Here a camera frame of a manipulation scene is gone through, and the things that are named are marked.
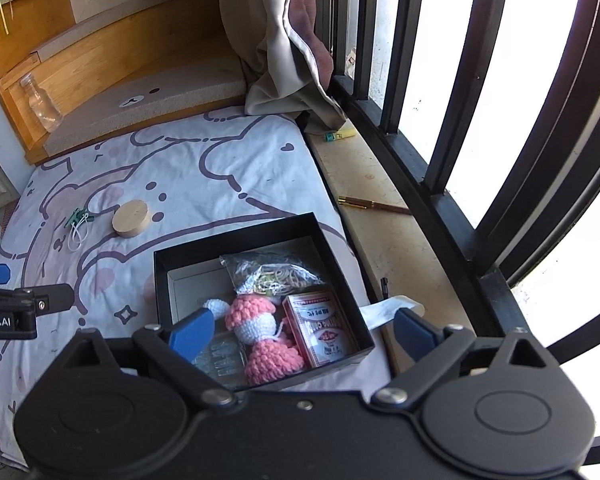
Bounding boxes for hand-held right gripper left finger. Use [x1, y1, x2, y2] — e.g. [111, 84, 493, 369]
[70, 307, 238, 408]

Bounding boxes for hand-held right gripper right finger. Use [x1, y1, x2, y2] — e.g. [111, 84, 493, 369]
[370, 307, 563, 407]

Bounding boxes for clear plastic nail tip box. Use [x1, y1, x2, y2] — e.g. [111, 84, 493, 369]
[190, 332, 251, 390]

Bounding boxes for pink crochet doll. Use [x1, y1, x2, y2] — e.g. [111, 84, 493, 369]
[201, 294, 306, 387]

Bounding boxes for red playing card box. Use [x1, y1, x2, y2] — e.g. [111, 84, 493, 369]
[281, 290, 362, 368]

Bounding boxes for mesh bag of rubber bands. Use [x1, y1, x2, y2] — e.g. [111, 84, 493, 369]
[220, 250, 326, 297]

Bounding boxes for black cardboard box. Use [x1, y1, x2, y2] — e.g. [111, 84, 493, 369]
[153, 212, 376, 393]

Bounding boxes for white paper slip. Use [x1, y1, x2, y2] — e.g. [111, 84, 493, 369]
[361, 296, 423, 331]

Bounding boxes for stone window sill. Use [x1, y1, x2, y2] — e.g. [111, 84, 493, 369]
[305, 125, 481, 376]

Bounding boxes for round wooden lid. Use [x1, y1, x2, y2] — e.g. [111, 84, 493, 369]
[112, 200, 150, 239]

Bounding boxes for brown and gold pen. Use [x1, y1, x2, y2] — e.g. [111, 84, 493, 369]
[337, 195, 413, 216]

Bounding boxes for cartoon printed bedsheet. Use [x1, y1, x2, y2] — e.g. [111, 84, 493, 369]
[0, 110, 396, 471]

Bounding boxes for clear glass bottle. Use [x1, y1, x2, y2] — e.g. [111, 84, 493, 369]
[19, 72, 64, 133]

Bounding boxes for beige step mat bear face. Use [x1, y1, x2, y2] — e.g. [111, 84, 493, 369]
[42, 57, 246, 158]

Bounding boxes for wooden steps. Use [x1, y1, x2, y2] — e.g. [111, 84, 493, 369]
[0, 0, 231, 166]

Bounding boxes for black window bars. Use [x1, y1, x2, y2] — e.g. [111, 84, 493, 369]
[312, 0, 600, 466]

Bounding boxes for plain beige step mat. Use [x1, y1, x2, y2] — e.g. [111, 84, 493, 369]
[30, 10, 221, 63]

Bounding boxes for beige curtain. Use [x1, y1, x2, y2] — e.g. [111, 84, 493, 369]
[216, 0, 350, 131]

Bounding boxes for green clip with white string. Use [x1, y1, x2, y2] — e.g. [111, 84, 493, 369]
[65, 207, 97, 253]

